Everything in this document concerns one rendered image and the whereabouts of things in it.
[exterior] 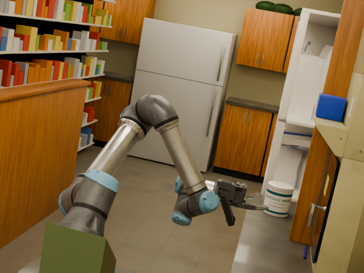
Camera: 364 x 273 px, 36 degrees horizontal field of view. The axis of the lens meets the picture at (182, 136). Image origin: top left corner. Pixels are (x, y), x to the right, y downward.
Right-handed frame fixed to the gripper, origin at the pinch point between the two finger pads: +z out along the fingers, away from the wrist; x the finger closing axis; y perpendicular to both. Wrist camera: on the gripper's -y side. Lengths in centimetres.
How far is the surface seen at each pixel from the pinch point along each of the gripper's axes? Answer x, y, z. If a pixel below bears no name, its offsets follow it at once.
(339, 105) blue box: 15.8, 42.8, 19.6
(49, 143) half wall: 202, -47, -171
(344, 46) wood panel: 32, 65, 18
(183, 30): 483, 58, -133
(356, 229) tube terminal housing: -5.6, 1.9, 33.3
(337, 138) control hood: -5.5, 33.0, 19.4
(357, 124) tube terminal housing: -5.6, 39.3, 24.7
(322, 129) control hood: -5.5, 35.1, 13.3
